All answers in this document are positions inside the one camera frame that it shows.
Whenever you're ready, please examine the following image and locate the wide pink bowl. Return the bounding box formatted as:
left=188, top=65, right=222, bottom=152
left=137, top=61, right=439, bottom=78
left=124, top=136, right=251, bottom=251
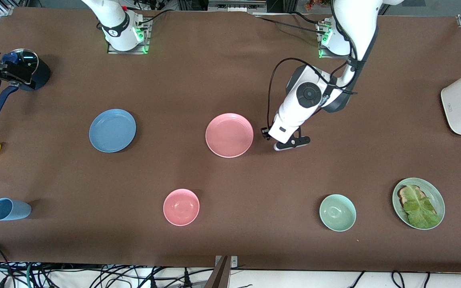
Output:
left=205, top=113, right=254, bottom=158

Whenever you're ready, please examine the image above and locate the wide blue bowl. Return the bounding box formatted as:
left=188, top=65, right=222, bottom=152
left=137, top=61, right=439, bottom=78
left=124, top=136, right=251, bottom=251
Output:
left=89, top=109, right=137, bottom=153

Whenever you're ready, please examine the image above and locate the glass pot lid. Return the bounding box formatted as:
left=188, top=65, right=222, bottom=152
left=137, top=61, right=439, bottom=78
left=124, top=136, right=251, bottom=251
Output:
left=0, top=48, right=39, bottom=78

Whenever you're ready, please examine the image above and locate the dark blue pot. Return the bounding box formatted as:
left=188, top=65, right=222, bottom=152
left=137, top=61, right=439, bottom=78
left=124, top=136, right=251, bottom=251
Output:
left=0, top=49, right=52, bottom=119

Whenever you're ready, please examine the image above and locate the brown table cloth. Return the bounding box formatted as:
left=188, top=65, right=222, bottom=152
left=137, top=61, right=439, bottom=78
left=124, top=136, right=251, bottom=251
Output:
left=0, top=6, right=461, bottom=273

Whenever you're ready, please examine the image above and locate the small green bowl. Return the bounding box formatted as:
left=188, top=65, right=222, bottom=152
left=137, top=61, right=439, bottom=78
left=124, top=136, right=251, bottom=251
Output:
left=319, top=194, right=357, bottom=232

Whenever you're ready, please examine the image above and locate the small pink bowl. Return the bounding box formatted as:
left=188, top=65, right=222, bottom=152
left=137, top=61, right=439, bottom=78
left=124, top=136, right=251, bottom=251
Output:
left=163, top=188, right=200, bottom=226

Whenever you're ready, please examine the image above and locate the blue cup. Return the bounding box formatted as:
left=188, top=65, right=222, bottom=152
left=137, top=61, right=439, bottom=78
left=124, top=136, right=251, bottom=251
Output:
left=0, top=198, right=32, bottom=221

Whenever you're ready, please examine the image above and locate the silver metal device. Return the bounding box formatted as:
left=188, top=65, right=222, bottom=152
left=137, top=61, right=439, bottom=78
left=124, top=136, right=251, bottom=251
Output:
left=208, top=0, right=268, bottom=13

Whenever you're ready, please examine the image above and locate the toast slice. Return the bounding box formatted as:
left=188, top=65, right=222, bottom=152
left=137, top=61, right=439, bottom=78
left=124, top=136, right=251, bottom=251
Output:
left=397, top=185, right=437, bottom=216

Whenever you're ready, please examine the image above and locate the green lettuce leaf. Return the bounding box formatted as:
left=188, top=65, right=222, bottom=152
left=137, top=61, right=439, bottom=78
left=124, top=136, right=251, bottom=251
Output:
left=403, top=185, right=441, bottom=229

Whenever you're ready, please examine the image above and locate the green plate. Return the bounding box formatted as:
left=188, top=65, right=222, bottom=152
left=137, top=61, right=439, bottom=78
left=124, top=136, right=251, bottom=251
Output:
left=392, top=178, right=445, bottom=230

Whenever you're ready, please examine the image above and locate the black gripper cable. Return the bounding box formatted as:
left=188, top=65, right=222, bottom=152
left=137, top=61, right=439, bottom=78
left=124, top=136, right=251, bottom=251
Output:
left=267, top=58, right=359, bottom=128

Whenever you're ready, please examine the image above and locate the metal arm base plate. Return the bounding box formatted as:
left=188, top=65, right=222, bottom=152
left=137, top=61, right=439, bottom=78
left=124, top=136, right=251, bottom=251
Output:
left=107, top=18, right=151, bottom=54
left=318, top=20, right=353, bottom=60

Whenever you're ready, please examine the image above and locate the metal bracket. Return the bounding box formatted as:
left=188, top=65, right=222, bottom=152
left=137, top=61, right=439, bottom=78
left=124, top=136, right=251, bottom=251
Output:
left=214, top=256, right=238, bottom=268

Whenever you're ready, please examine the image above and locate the brown post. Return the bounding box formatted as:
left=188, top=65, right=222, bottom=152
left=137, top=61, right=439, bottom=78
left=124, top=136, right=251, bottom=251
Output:
left=204, top=256, right=232, bottom=288

